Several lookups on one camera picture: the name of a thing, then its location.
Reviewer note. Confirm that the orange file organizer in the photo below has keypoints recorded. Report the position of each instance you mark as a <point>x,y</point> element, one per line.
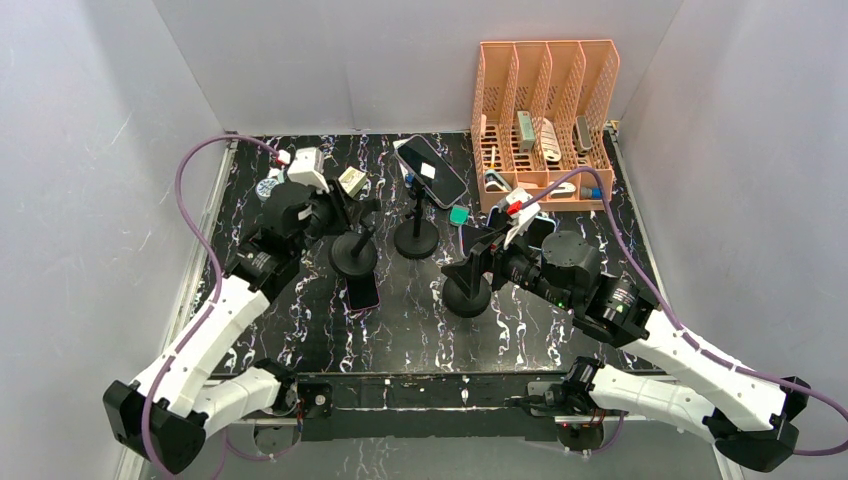
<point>557,80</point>

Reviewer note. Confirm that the light blue phone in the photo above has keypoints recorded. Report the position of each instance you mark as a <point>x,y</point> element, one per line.
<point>539,228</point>

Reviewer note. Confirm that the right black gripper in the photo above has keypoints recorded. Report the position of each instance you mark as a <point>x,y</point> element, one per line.
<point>480,260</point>

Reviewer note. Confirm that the white-edged phone on stand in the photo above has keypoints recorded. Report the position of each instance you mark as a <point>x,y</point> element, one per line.
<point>474,239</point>

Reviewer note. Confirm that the clear-case phone on stand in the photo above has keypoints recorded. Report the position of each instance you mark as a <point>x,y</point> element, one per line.
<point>441,182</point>

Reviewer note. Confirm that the white ribbed item in organizer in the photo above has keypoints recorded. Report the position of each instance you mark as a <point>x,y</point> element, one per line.
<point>548,139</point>

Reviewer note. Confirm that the blue white jar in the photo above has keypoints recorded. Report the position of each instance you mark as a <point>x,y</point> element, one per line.
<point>265,187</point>

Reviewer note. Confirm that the purple-edged phone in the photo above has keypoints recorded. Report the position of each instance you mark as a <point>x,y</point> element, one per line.
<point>362,293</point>

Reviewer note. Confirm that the teal white eraser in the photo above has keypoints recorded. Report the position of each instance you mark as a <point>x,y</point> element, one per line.
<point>459,215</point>

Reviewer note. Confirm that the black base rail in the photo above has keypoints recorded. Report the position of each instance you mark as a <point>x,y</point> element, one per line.
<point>430,404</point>

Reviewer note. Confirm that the white tape dispenser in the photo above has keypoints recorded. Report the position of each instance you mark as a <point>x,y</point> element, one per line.
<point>564,190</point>

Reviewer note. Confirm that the grey stapler in organizer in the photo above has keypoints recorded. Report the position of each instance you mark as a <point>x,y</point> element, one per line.
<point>525,131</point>

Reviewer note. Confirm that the blue capped tube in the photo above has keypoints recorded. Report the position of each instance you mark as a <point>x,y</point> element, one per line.
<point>591,193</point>

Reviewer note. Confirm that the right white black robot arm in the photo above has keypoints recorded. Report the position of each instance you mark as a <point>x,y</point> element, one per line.
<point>748,420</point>

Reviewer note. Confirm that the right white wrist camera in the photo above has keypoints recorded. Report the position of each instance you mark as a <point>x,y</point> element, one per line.
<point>519,214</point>

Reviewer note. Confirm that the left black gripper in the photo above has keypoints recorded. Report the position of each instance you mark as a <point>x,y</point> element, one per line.
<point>345,213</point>

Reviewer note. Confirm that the black phone stand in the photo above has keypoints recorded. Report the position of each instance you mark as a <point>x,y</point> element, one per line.
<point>461,305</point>
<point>416,238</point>
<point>353,254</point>

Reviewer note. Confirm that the cream box with red label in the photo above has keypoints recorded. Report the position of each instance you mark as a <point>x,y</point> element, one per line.
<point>353,181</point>

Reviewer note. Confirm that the grey item in organizer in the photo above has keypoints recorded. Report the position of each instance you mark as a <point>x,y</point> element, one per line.
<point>582,138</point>

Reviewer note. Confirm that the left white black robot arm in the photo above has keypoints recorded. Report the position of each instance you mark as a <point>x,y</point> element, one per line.
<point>167,412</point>

